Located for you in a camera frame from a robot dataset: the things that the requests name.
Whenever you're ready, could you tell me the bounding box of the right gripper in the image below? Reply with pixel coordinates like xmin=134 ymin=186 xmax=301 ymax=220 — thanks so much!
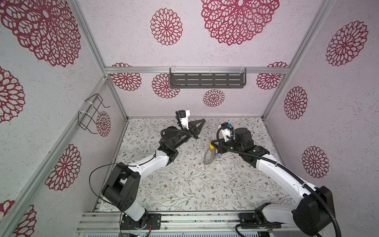
xmin=211 ymin=137 xmax=243 ymax=156

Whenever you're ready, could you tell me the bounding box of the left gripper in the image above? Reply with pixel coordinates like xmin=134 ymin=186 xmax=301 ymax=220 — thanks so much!
xmin=173 ymin=118 xmax=205 ymax=150

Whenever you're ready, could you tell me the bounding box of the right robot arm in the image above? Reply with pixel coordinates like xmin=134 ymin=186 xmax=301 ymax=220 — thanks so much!
xmin=211 ymin=123 xmax=342 ymax=237

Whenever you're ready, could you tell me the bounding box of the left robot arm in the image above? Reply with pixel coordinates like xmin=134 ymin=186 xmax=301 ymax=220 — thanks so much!
xmin=101 ymin=119 xmax=206 ymax=226

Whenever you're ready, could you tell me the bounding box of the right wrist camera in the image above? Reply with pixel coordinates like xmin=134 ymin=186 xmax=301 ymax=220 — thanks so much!
xmin=220 ymin=122 xmax=235 ymax=142

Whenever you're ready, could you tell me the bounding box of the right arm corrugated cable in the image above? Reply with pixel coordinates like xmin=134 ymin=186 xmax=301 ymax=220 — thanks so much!
xmin=216 ymin=125 xmax=342 ymax=237

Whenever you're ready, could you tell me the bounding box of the grey slotted wall shelf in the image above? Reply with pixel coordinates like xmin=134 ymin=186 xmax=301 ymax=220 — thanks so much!
xmin=169 ymin=68 xmax=247 ymax=89

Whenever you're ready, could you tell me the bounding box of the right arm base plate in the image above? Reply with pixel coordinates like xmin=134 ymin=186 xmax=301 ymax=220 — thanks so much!
xmin=238 ymin=212 xmax=282 ymax=229

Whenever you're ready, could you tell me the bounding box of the black wire wall basket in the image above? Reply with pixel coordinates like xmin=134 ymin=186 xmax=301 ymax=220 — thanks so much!
xmin=77 ymin=93 xmax=112 ymax=137

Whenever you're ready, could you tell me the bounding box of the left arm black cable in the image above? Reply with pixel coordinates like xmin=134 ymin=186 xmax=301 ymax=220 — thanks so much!
xmin=88 ymin=162 xmax=131 ymax=237

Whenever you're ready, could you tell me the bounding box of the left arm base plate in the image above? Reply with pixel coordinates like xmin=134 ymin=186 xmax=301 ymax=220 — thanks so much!
xmin=120 ymin=213 xmax=162 ymax=230

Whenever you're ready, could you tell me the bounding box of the aluminium front rail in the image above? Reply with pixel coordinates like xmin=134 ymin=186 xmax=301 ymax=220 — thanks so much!
xmin=76 ymin=211 xmax=254 ymax=234

